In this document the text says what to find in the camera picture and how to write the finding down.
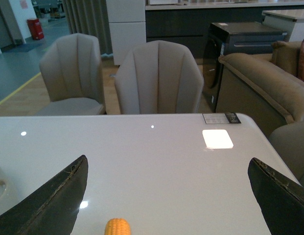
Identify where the beige chair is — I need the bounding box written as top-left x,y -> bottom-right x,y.
115,41 -> 204,115
37,33 -> 106,116

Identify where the dark kitchen counter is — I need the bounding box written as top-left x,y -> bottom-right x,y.
145,0 -> 304,59

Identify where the tan sofa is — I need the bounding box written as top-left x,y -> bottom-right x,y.
216,39 -> 304,136

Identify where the white electric cooking pot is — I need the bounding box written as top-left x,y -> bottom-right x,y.
0,167 -> 15,215

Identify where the grey curtain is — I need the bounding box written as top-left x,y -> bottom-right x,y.
62,0 -> 113,54

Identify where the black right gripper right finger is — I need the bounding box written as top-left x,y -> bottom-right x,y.
248,158 -> 304,235

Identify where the black white table label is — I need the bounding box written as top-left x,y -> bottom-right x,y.
202,113 -> 241,124

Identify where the white cabinet column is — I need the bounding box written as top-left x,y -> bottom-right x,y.
106,0 -> 146,66

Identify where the beige chair middle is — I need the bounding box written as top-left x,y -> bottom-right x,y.
115,41 -> 204,115

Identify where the beige chair left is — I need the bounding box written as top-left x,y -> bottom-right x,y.
37,33 -> 106,116

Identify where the yellow corn cob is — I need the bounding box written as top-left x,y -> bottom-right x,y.
104,218 -> 131,235

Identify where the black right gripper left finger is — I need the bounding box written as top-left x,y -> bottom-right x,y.
0,155 -> 88,235

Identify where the black appliance cabinet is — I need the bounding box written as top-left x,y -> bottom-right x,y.
203,22 -> 287,111

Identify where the beige chair right edge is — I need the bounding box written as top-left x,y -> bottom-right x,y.
268,121 -> 304,187

